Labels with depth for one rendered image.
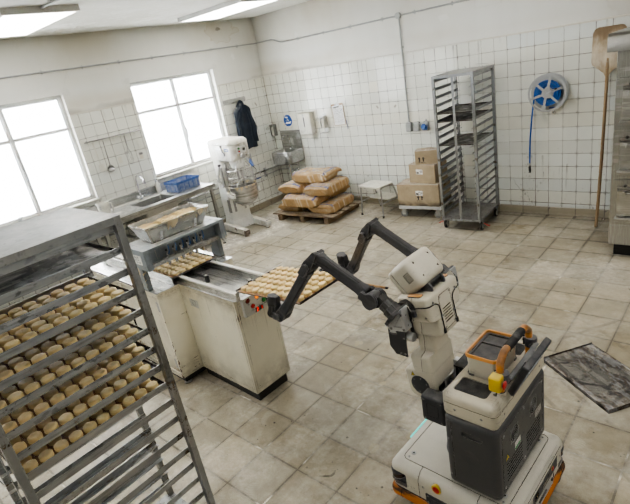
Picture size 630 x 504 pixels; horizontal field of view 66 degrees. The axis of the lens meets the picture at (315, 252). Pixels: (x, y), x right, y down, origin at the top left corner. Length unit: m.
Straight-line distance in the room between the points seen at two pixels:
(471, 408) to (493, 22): 4.98
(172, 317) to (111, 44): 4.30
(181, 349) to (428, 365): 2.17
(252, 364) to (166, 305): 0.81
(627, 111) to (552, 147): 1.48
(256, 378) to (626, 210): 3.64
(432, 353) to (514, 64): 4.50
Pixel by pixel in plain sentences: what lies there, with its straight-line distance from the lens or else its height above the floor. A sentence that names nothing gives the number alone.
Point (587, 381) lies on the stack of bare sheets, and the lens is 3.72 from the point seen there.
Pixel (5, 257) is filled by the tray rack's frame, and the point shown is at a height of 1.82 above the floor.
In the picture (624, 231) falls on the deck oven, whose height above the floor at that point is 0.26.
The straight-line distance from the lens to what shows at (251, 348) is 3.51.
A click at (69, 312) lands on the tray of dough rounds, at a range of 2.08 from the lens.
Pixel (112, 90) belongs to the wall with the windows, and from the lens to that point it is 7.15.
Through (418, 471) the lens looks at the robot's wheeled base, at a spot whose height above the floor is 0.27.
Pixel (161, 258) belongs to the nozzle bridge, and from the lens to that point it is 3.85.
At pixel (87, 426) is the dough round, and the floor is 1.06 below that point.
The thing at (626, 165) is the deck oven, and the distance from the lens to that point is 5.19.
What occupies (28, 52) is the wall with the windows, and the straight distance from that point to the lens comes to 6.82.
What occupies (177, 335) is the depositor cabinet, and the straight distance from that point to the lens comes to 3.97.
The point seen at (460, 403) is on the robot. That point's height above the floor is 0.79.
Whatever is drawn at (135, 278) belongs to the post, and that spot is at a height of 1.56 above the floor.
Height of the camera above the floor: 2.23
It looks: 21 degrees down
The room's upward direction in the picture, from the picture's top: 11 degrees counter-clockwise
